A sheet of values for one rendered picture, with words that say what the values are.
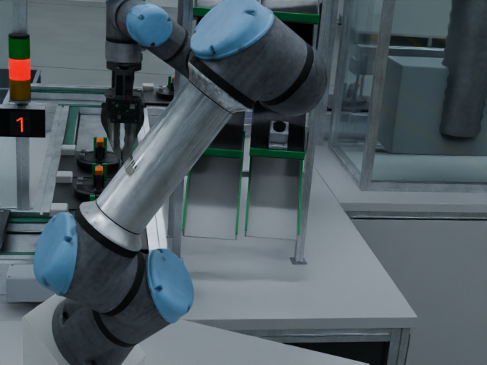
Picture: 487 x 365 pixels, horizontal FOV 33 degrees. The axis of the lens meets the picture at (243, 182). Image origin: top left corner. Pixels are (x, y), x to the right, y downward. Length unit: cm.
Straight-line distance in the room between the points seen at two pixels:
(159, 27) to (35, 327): 58
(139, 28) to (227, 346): 70
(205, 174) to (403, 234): 92
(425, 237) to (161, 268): 158
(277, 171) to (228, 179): 13
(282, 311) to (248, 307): 8
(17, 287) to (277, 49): 90
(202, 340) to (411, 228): 113
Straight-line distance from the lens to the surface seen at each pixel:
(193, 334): 183
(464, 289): 293
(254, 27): 118
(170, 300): 131
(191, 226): 198
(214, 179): 203
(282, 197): 204
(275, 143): 193
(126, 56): 166
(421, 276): 284
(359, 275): 216
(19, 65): 204
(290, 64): 122
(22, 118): 207
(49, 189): 233
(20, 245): 210
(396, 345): 204
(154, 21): 154
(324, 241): 233
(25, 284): 185
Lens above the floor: 179
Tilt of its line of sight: 20 degrees down
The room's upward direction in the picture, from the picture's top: 4 degrees clockwise
